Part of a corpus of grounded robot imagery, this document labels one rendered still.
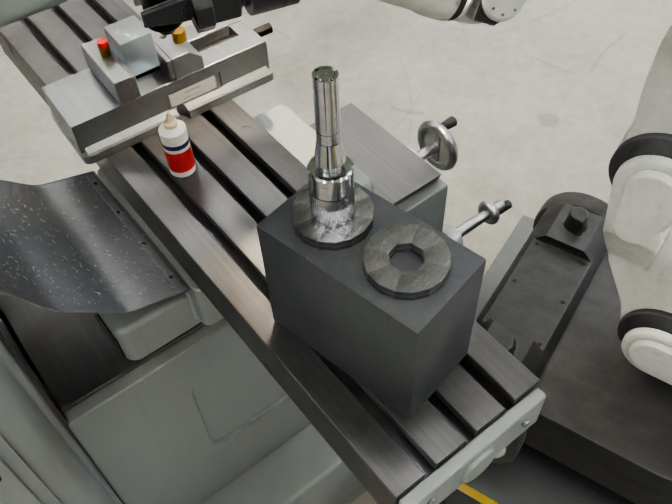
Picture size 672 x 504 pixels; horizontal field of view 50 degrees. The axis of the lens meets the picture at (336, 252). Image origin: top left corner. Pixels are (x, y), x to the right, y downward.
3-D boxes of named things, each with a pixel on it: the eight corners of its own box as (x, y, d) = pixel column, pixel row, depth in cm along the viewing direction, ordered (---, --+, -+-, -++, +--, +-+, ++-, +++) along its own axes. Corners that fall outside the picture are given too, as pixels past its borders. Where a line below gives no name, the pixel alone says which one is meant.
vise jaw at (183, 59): (168, 32, 122) (163, 11, 119) (205, 67, 115) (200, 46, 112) (136, 45, 120) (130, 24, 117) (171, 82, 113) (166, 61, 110)
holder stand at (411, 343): (334, 262, 99) (327, 155, 83) (469, 352, 89) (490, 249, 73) (272, 320, 93) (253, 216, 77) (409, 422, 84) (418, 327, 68)
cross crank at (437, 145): (431, 142, 165) (435, 101, 156) (468, 170, 159) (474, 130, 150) (378, 174, 159) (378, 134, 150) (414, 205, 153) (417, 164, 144)
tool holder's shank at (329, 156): (331, 149, 74) (326, 58, 65) (352, 165, 72) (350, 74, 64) (307, 165, 72) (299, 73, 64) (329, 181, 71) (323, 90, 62)
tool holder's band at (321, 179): (332, 149, 75) (331, 142, 74) (363, 172, 73) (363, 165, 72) (297, 172, 73) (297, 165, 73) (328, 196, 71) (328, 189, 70)
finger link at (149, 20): (138, 6, 89) (187, -6, 90) (144, 29, 91) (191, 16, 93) (141, 13, 88) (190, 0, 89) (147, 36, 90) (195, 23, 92)
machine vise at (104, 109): (232, 38, 132) (222, -17, 123) (276, 78, 124) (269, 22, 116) (50, 116, 120) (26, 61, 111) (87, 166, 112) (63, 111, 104)
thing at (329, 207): (334, 188, 80) (332, 149, 75) (363, 211, 77) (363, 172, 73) (301, 210, 78) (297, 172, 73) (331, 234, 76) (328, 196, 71)
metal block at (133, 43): (143, 47, 117) (133, 14, 112) (160, 65, 114) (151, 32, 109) (113, 59, 115) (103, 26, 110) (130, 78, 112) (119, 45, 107)
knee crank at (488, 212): (498, 199, 166) (502, 181, 161) (518, 214, 162) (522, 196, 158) (427, 246, 158) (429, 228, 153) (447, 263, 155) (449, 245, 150)
